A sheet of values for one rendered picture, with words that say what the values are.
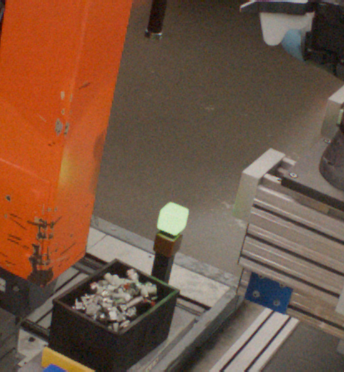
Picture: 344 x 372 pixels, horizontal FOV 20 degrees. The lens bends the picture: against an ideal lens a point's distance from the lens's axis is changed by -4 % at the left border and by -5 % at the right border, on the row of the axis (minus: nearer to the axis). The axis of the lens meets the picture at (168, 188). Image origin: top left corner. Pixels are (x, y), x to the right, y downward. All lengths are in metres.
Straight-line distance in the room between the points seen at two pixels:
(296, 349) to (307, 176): 0.72
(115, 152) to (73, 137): 1.81
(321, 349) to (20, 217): 0.91
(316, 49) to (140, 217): 1.99
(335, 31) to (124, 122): 2.58
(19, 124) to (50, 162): 0.09
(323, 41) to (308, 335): 1.31
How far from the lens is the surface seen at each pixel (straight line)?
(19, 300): 2.14
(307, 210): 1.74
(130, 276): 1.80
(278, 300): 1.89
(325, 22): 1.18
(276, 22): 1.17
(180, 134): 3.69
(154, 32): 2.37
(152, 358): 1.80
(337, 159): 1.70
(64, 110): 1.63
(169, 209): 1.83
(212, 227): 3.15
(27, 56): 1.64
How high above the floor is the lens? 1.55
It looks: 28 degrees down
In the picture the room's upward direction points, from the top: 12 degrees clockwise
